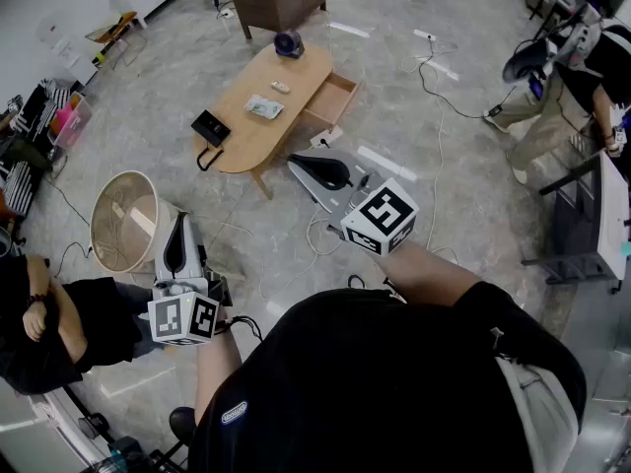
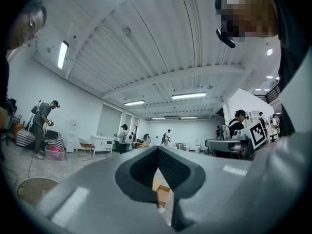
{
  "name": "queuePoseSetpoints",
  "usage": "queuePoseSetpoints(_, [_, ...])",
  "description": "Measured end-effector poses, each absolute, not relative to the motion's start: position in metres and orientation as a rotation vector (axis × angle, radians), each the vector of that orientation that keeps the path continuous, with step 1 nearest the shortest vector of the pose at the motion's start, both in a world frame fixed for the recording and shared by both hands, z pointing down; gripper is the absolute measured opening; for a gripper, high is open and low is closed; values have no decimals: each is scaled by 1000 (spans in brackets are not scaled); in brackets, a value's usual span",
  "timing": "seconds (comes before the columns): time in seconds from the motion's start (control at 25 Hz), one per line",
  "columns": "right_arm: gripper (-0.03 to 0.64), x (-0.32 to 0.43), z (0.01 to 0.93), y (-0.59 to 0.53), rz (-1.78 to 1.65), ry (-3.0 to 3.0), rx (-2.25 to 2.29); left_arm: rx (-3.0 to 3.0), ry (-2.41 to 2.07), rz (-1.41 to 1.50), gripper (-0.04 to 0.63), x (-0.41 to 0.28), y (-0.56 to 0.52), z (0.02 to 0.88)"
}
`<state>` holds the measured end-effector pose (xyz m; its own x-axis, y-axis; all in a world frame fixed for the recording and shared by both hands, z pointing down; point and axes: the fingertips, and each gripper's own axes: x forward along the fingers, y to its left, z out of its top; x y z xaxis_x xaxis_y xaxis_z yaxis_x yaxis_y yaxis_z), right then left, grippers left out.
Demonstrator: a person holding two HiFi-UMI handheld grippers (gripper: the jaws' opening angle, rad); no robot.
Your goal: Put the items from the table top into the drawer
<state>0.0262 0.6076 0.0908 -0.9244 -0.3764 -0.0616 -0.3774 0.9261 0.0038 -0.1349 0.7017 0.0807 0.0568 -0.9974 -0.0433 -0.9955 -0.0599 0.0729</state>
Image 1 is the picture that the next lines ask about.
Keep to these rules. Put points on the wooden drawer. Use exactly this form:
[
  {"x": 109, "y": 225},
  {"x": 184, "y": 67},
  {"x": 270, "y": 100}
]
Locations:
[{"x": 330, "y": 99}]

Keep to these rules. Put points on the white remote control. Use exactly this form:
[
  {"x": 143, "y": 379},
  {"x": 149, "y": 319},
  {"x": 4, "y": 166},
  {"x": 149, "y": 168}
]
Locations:
[{"x": 280, "y": 87}]

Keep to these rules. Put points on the purple black desk fan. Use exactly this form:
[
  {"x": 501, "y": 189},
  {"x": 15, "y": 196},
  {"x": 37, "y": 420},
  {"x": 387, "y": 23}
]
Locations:
[{"x": 288, "y": 43}]

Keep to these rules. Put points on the black box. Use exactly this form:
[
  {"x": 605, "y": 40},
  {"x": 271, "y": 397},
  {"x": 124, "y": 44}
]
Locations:
[{"x": 211, "y": 127}]

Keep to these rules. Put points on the white table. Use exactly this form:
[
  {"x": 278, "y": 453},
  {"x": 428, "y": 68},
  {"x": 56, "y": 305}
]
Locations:
[{"x": 613, "y": 215}]

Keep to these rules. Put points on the clear bin with pink contents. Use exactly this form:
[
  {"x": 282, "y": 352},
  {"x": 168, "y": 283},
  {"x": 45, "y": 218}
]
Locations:
[{"x": 71, "y": 121}]

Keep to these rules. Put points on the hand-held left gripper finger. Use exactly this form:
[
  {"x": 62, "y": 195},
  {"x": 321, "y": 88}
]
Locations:
[
  {"x": 193, "y": 259},
  {"x": 161, "y": 264}
]

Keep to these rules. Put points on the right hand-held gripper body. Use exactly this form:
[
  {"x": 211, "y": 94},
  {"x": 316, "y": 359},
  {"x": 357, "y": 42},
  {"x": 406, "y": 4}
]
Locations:
[{"x": 379, "y": 215}]

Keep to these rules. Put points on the white wet wipes packet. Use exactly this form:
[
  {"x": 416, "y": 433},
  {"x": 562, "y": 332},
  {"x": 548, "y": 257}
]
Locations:
[{"x": 263, "y": 106}]

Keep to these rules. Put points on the person's left forearm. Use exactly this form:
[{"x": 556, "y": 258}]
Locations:
[{"x": 217, "y": 377}]

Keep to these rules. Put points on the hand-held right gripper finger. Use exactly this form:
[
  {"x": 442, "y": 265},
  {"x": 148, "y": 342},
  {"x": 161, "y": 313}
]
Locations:
[
  {"x": 340, "y": 158},
  {"x": 308, "y": 182}
]

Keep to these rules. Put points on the person's black shirt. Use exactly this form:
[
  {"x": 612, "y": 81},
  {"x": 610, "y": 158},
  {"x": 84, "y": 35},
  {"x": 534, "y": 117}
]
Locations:
[{"x": 370, "y": 387}]

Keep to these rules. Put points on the wooden coffee table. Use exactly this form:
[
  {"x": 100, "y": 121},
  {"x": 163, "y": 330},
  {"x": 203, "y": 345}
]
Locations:
[{"x": 256, "y": 138}]

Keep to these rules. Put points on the person's right forearm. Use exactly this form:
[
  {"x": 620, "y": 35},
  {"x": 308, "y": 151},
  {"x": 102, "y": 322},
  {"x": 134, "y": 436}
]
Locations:
[{"x": 424, "y": 274}]

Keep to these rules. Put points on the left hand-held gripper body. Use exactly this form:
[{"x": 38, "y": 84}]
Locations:
[{"x": 182, "y": 316}]

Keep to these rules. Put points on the black metal loop stand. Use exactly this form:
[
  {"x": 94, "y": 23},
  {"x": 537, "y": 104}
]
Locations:
[{"x": 199, "y": 158}]

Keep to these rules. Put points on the black metal rack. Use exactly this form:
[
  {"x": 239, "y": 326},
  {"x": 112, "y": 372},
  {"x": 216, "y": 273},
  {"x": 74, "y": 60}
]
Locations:
[{"x": 572, "y": 224}]

